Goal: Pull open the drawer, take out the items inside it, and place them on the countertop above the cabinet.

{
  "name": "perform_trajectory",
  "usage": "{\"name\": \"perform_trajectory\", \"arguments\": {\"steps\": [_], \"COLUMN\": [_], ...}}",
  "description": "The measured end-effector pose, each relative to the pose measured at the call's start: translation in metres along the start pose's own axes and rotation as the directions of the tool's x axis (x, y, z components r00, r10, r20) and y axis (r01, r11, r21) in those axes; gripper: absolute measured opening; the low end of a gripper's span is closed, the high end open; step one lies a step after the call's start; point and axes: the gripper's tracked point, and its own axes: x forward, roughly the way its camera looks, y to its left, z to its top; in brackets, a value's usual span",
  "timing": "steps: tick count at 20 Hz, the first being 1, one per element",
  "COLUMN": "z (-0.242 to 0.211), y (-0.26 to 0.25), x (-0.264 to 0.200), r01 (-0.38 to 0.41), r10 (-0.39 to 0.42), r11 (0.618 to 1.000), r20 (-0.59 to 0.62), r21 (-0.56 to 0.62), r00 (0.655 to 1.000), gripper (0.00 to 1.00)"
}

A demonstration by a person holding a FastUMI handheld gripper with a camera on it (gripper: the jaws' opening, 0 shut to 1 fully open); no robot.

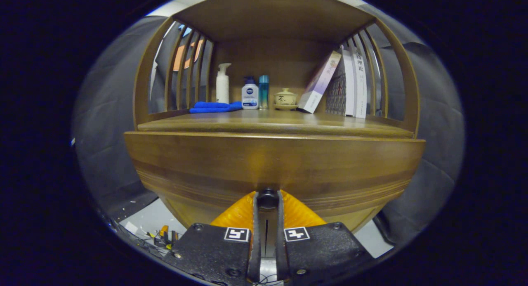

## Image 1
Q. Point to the thin white book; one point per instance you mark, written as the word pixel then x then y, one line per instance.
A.
pixel 350 83

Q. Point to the white book with black print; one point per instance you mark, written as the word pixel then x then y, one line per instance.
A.
pixel 360 83

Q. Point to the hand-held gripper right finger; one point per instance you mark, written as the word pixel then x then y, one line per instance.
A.
pixel 326 253

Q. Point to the beige lidded tea cup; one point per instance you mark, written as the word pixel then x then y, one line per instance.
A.
pixel 285 99

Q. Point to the purple and white book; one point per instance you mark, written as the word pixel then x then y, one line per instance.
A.
pixel 318 86

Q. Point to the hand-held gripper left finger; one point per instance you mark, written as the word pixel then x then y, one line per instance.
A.
pixel 206 253

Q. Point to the white pump bottle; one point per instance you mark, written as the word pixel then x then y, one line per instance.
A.
pixel 222 88

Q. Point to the small orange yellow object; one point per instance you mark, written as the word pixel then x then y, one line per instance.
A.
pixel 164 235

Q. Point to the blue folded cloth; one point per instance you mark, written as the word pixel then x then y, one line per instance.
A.
pixel 212 107

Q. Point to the dark patterned book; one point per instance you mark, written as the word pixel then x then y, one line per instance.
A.
pixel 336 96

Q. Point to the wooden drawer with dark knob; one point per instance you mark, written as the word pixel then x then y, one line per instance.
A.
pixel 206 166

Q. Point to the wooden cabinet with slatted shelf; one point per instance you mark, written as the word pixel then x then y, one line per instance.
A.
pixel 272 17

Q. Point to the teal slim bottle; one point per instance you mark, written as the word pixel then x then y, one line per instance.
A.
pixel 263 92

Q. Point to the wooden countertop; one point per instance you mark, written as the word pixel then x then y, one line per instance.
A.
pixel 268 123

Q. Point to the white lotion bottle blue label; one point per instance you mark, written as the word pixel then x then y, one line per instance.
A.
pixel 250 96

